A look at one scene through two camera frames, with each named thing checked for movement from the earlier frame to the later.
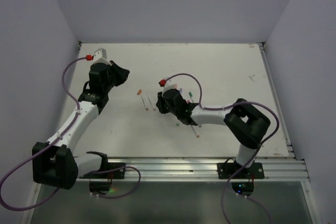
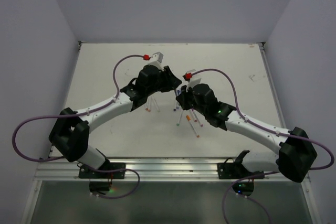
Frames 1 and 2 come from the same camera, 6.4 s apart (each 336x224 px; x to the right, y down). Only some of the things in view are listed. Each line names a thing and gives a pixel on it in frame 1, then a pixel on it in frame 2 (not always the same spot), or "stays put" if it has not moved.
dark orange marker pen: [198, 136] stays put
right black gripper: [160, 102] → [182, 98]
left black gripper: [122, 74] → [171, 82]
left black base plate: [108, 171] stays put
